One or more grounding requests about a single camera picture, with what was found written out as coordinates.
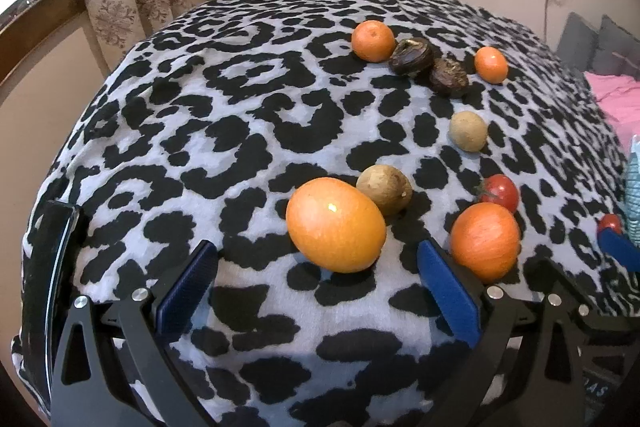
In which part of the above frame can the leopard print table cloth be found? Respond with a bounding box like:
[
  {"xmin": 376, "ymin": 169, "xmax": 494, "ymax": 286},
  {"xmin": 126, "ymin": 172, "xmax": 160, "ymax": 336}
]
[{"xmin": 23, "ymin": 0, "xmax": 639, "ymax": 426}]

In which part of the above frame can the small mandarin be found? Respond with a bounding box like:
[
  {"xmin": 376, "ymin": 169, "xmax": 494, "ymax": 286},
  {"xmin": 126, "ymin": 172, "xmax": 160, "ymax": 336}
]
[
  {"xmin": 350, "ymin": 20, "xmax": 396, "ymax": 63},
  {"xmin": 474, "ymin": 46, "xmax": 509, "ymax": 84}
]

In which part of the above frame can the grey sofa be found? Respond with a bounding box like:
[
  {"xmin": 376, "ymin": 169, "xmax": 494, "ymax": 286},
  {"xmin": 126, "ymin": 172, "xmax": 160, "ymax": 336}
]
[{"xmin": 555, "ymin": 12, "xmax": 639, "ymax": 80}]

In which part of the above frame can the brown kiwi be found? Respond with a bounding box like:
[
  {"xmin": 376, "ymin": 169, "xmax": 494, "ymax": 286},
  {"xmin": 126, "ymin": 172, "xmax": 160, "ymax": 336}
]
[
  {"xmin": 448, "ymin": 110, "xmax": 488, "ymax": 153},
  {"xmin": 356, "ymin": 165, "xmax": 413, "ymax": 216}
]

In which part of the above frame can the large yellow-orange orange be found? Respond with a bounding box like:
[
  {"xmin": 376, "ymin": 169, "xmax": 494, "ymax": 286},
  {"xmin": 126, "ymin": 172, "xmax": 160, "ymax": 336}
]
[{"xmin": 285, "ymin": 178, "xmax": 386, "ymax": 273}]

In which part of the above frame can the dark passion fruit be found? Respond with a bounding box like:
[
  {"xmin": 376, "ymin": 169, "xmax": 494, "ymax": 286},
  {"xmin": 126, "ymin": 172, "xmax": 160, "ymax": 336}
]
[
  {"xmin": 430, "ymin": 57, "xmax": 470, "ymax": 98},
  {"xmin": 390, "ymin": 38, "xmax": 435, "ymax": 77}
]

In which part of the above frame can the light blue plastic basket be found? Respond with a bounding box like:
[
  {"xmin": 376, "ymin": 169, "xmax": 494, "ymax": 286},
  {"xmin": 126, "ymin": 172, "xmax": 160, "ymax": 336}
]
[{"xmin": 625, "ymin": 134, "xmax": 640, "ymax": 243}]

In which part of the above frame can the large deep orange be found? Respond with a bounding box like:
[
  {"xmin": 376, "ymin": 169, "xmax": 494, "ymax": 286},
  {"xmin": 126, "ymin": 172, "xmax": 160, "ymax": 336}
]
[{"xmin": 449, "ymin": 202, "xmax": 521, "ymax": 284}]

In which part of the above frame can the red tomato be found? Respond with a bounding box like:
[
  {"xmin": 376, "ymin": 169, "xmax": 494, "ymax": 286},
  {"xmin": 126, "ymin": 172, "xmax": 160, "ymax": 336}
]
[
  {"xmin": 597, "ymin": 213, "xmax": 623, "ymax": 235},
  {"xmin": 478, "ymin": 174, "xmax": 520, "ymax": 213}
]

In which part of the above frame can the wooden window frame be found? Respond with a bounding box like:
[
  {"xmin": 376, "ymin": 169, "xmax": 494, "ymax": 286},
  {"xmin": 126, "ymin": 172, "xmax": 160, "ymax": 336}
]
[{"xmin": 1, "ymin": 0, "xmax": 86, "ymax": 102}]

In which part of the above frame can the pink blanket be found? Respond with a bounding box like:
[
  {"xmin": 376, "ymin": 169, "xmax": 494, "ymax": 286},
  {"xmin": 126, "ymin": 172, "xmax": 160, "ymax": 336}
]
[{"xmin": 584, "ymin": 72, "xmax": 640, "ymax": 150}]

